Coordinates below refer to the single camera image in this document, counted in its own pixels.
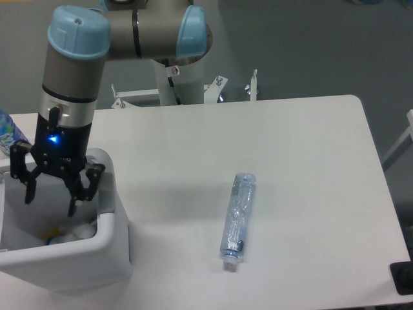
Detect white pedestal base frame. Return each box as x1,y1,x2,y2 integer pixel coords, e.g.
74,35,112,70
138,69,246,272
110,68,261,110

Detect yellow trash inside can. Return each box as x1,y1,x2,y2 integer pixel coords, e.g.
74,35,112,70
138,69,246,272
45,227,63,245

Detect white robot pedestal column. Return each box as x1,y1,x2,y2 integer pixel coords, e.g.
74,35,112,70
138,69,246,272
152,57,205,106

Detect black cable on pedestal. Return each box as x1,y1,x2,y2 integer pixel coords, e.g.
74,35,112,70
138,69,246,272
166,76,183,105

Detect black clamp at table edge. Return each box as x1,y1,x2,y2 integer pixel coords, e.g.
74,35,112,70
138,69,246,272
390,261,412,296

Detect blue labelled water bottle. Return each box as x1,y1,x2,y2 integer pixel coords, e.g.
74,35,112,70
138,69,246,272
1,110,29,158

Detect white frame at right edge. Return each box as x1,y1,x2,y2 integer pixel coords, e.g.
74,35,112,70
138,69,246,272
381,110,412,171

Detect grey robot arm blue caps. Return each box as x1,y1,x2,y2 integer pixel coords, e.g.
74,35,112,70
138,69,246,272
10,1,208,216

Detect white plastic trash can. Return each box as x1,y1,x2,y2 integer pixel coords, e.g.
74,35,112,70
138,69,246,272
1,149,132,291

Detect crushed clear plastic bottle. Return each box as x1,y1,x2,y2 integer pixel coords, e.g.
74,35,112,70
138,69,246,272
220,172,256,272

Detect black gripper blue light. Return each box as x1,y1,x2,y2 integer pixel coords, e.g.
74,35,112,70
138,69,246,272
10,115,106,217

